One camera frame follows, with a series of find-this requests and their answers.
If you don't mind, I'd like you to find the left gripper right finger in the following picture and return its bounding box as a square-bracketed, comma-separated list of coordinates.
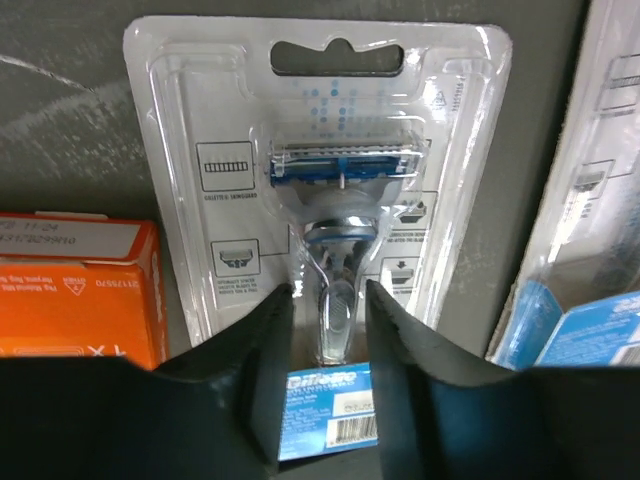
[365, 280, 639, 479]

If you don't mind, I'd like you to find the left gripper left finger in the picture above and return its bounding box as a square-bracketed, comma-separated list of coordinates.
[1, 284, 294, 479]

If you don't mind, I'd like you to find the blue razor blister pack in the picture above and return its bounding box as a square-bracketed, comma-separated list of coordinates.
[123, 16, 513, 461]
[486, 1, 639, 370]

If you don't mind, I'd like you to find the orange razor blade cartridge box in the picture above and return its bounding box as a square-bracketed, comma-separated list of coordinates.
[1, 213, 169, 369]

